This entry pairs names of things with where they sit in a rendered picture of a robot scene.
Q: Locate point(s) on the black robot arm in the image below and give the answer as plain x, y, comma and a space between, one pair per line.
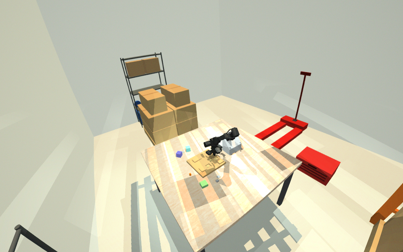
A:
216, 140

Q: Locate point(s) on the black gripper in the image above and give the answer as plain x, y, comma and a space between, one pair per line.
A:
210, 152

